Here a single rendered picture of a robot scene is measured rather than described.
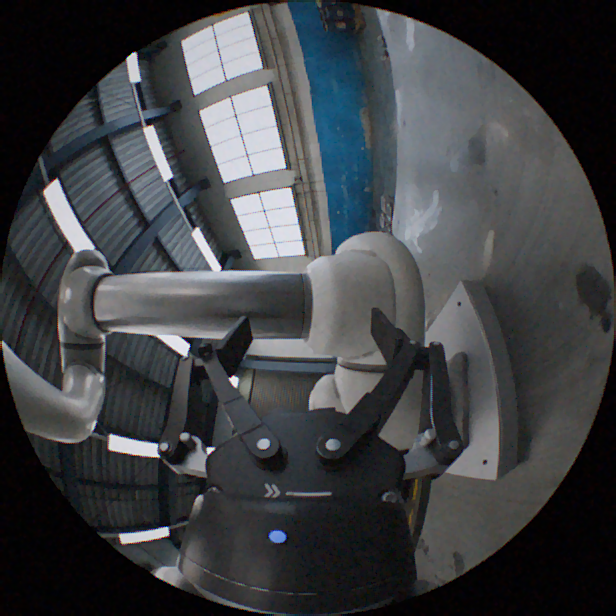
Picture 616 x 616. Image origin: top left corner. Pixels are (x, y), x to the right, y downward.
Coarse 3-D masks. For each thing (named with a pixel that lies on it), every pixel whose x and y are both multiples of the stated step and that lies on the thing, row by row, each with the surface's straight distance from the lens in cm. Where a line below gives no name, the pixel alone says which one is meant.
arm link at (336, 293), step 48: (384, 240) 31; (96, 288) 40; (144, 288) 31; (192, 288) 27; (240, 288) 26; (288, 288) 26; (336, 288) 24; (384, 288) 27; (96, 336) 44; (192, 336) 31; (288, 336) 28; (336, 336) 25
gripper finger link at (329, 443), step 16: (400, 352) 14; (416, 352) 14; (400, 368) 13; (384, 384) 11; (400, 384) 11; (368, 400) 10; (384, 400) 10; (352, 416) 9; (368, 416) 9; (384, 416) 11; (336, 432) 8; (352, 432) 8; (320, 448) 8; (336, 448) 8; (352, 448) 8; (336, 464) 8
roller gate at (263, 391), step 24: (264, 360) 689; (288, 360) 669; (312, 360) 646; (336, 360) 640; (240, 384) 691; (264, 384) 665; (288, 384) 641; (312, 384) 626; (264, 408) 649; (288, 408) 627
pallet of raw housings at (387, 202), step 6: (384, 198) 227; (390, 198) 230; (384, 204) 242; (390, 204) 207; (384, 210) 229; (390, 210) 204; (384, 216) 238; (390, 216) 205; (384, 222) 235; (390, 222) 219; (384, 228) 240; (390, 228) 213; (390, 234) 212
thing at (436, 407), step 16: (432, 352) 15; (432, 368) 13; (432, 384) 12; (448, 384) 12; (432, 400) 11; (448, 400) 11; (432, 416) 10; (448, 416) 10; (448, 432) 10; (448, 448) 9; (448, 464) 10
